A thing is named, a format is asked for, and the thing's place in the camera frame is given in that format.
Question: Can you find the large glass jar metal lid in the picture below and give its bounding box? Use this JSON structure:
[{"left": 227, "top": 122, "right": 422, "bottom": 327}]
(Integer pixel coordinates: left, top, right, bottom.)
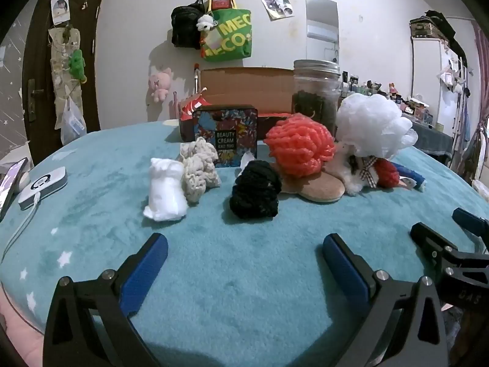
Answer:
[{"left": 291, "top": 60, "right": 342, "bottom": 138}]

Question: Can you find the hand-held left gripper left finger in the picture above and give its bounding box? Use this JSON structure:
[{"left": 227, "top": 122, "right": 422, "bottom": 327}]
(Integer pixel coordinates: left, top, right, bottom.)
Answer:
[{"left": 42, "top": 232, "right": 169, "bottom": 367}]

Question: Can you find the pink curtain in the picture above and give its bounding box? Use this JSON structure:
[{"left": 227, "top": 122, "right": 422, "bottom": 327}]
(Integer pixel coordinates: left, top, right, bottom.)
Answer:
[{"left": 472, "top": 19, "right": 489, "bottom": 123}]

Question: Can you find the row of cosmetics bottles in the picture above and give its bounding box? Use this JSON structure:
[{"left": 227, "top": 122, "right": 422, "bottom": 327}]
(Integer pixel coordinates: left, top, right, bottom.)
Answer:
[{"left": 340, "top": 71, "right": 432, "bottom": 121}]

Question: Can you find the wall photo print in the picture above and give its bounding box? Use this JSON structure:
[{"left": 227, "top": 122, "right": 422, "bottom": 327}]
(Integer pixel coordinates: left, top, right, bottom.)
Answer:
[{"left": 258, "top": 0, "right": 296, "bottom": 21}]

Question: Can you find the beige crocheted scrunchie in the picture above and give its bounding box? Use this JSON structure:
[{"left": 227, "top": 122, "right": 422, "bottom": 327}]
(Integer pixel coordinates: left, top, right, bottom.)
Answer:
[{"left": 179, "top": 139, "right": 221, "bottom": 204}]

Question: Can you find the dark wooden door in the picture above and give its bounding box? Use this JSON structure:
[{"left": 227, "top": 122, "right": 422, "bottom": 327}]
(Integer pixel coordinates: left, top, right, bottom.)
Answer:
[{"left": 21, "top": 0, "right": 105, "bottom": 165}]

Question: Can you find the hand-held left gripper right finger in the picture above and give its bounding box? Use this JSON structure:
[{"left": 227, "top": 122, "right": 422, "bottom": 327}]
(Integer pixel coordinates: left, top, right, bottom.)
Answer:
[{"left": 322, "top": 233, "right": 448, "bottom": 367}]

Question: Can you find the white mesh bath pouf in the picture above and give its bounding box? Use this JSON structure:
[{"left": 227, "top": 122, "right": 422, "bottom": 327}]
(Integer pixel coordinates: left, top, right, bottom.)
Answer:
[{"left": 336, "top": 92, "right": 419, "bottom": 159}]

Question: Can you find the white power bank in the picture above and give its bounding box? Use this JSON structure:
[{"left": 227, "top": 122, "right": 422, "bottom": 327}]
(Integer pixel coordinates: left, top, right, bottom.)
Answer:
[{"left": 18, "top": 166, "right": 68, "bottom": 211}]

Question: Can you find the photo print on door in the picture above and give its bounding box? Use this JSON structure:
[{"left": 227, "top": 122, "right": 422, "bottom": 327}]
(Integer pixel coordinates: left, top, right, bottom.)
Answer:
[{"left": 51, "top": 0, "right": 70, "bottom": 25}]

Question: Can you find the smartphone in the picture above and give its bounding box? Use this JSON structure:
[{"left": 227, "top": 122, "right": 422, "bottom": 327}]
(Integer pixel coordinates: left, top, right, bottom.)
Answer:
[{"left": 0, "top": 157, "right": 29, "bottom": 222}]

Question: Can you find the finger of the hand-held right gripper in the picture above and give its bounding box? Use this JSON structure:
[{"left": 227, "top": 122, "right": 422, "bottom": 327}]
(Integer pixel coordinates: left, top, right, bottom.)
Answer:
[
  {"left": 410, "top": 222, "right": 489, "bottom": 272},
  {"left": 452, "top": 208, "right": 489, "bottom": 238}
]

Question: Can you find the coral crocheted scrunchie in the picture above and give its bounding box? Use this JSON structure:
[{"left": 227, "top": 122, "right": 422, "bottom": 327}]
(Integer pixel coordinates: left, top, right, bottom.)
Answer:
[{"left": 263, "top": 114, "right": 337, "bottom": 178}]

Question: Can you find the clear plastic bag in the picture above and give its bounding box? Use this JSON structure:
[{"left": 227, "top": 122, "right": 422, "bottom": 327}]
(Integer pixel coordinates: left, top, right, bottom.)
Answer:
[{"left": 60, "top": 97, "right": 88, "bottom": 144}]

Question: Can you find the colourful printed tin box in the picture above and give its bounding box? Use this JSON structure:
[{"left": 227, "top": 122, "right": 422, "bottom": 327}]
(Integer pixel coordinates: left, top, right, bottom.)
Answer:
[{"left": 192, "top": 105, "right": 259, "bottom": 168}]

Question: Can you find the black crocheted scrunchie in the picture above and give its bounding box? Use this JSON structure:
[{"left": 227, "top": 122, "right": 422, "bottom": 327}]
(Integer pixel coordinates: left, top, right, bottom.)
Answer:
[{"left": 229, "top": 160, "right": 282, "bottom": 220}]

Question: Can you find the white charging cable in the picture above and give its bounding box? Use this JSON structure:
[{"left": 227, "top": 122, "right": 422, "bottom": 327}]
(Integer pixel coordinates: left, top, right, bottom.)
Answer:
[{"left": 0, "top": 193, "right": 42, "bottom": 264}]

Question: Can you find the green plush toy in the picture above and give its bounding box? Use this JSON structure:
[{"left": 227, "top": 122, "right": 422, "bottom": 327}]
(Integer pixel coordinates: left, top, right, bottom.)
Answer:
[{"left": 69, "top": 49, "right": 88, "bottom": 84}]

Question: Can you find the plush toy with slipper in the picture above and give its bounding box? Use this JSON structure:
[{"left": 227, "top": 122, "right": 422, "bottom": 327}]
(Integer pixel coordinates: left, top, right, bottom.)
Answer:
[{"left": 326, "top": 143, "right": 379, "bottom": 196}]

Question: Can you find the clear hanging organizer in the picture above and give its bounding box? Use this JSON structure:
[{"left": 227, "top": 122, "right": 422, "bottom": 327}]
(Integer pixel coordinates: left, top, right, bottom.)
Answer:
[{"left": 48, "top": 25, "right": 83, "bottom": 131}]

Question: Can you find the red plush toy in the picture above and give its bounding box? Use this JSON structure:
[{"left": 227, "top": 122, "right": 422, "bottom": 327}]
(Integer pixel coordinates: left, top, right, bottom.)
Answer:
[{"left": 372, "top": 158, "right": 401, "bottom": 189}]

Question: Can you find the black backpack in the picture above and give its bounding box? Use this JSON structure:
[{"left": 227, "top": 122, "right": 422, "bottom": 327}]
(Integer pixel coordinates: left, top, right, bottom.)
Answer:
[{"left": 171, "top": 0, "right": 205, "bottom": 50}]

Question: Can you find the wall mirror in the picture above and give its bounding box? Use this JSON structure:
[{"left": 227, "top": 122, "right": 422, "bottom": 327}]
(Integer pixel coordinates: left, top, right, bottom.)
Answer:
[{"left": 305, "top": 0, "right": 340, "bottom": 71}]

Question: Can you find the green tote bag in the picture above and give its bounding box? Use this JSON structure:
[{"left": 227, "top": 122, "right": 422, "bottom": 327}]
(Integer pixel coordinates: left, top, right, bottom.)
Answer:
[{"left": 200, "top": 0, "right": 253, "bottom": 62}]

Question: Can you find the blue felt roll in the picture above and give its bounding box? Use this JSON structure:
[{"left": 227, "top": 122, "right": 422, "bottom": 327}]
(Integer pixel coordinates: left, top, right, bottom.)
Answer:
[{"left": 392, "top": 162, "right": 426, "bottom": 192}]

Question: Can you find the white wardrobe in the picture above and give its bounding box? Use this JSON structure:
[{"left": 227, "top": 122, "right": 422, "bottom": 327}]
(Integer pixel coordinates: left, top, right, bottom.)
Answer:
[{"left": 410, "top": 9, "right": 469, "bottom": 134}]

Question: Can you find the white translucent sachet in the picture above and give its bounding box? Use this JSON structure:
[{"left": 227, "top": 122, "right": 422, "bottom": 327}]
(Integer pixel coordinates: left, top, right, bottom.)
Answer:
[{"left": 237, "top": 151, "right": 257, "bottom": 176}]

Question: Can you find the cardboard box red lining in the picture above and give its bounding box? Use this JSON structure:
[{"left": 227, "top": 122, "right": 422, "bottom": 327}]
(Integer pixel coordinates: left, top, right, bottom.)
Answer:
[{"left": 178, "top": 67, "right": 296, "bottom": 142}]

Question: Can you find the white cloth scrunchie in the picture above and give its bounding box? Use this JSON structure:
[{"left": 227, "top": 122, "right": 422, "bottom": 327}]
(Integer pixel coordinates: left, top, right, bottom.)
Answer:
[{"left": 143, "top": 158, "right": 189, "bottom": 222}]

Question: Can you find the pink plush toy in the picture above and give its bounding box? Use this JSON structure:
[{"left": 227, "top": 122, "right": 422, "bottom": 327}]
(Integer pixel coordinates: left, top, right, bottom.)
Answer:
[{"left": 148, "top": 68, "right": 172, "bottom": 103}]

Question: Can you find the brown round powder puff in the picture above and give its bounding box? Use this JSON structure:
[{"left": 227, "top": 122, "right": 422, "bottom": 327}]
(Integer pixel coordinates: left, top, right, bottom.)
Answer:
[{"left": 277, "top": 168, "right": 346, "bottom": 202}]

